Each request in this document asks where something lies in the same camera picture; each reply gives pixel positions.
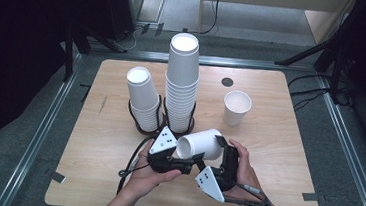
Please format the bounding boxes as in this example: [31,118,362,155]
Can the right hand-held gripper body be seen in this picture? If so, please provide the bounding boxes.
[193,141,242,205]

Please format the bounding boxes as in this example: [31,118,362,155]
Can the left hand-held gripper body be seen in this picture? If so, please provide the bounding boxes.
[146,123,200,177]

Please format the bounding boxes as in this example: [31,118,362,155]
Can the white paper cup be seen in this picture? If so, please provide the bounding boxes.
[175,125,226,164]
[221,89,254,129]

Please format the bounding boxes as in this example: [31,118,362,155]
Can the black wire cup holder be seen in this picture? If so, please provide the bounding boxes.
[125,91,197,140]

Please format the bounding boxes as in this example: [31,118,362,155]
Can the tall stack of paper cups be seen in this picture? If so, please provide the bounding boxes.
[160,31,204,135]

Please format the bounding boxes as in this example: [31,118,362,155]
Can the person's right hand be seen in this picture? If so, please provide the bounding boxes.
[221,138,284,206]

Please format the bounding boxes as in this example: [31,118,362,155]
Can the person's left hand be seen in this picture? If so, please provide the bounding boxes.
[121,142,185,205]

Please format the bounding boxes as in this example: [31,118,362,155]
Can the short stack of paper cups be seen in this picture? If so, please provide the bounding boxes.
[121,65,168,134]

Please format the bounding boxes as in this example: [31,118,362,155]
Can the black round table grommet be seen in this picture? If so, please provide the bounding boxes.
[221,76,234,88]

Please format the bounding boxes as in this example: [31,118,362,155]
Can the grey tape piece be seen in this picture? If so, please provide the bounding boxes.
[48,169,67,185]
[301,191,320,203]

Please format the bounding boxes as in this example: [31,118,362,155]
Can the black metal stand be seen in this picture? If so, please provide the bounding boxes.
[57,21,130,88]

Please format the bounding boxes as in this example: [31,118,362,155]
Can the black cabinet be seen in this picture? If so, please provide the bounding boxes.
[97,0,145,44]

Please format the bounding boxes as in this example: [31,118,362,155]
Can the black tripod stand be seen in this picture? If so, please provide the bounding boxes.
[271,0,366,107]

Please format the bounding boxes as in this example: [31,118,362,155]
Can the light wooden furniture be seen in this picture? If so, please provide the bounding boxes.
[196,0,359,49]

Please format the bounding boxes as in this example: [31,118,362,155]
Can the dark curtain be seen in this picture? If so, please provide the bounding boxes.
[0,0,81,201]

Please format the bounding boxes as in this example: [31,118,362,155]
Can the left hand-held gripper cable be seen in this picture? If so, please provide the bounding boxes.
[116,133,156,198]

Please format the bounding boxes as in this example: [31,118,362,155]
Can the metal floor rail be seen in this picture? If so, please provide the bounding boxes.
[307,76,366,206]
[0,46,86,206]
[84,44,323,76]

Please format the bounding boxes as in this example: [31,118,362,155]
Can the black floor cables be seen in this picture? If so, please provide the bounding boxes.
[285,70,356,116]

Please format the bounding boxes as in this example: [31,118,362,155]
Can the white floor cable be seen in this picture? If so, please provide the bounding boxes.
[114,22,146,54]

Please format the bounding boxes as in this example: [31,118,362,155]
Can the black hanging cable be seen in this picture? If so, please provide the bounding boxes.
[199,0,222,37]

